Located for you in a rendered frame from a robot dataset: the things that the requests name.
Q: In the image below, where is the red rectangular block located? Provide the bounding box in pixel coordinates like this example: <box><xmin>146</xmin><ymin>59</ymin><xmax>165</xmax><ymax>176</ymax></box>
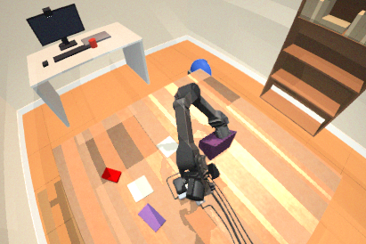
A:
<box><xmin>102</xmin><ymin>167</ymin><xmax>122</xmax><ymax>183</ymax></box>

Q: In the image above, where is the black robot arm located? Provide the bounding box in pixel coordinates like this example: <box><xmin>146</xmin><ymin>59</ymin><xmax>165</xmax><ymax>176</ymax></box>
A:
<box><xmin>173</xmin><ymin>83</ymin><xmax>232</xmax><ymax>201</ymax></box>

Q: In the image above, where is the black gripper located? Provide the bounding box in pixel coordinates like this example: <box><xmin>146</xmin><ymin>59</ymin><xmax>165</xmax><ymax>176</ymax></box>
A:
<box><xmin>172</xmin><ymin>163</ymin><xmax>220</xmax><ymax>195</ymax></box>

